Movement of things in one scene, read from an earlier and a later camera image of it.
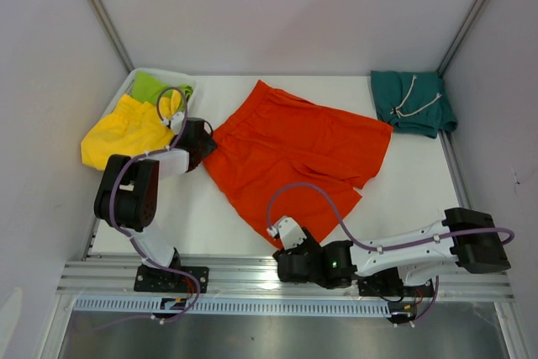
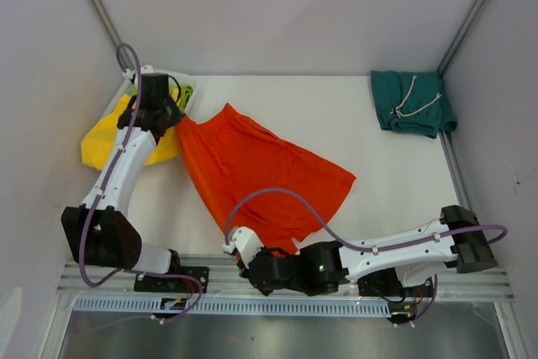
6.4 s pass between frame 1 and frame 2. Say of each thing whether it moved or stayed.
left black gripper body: moved
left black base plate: stayed
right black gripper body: moved
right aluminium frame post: stayed
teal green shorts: stayed
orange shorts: moved
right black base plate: stayed
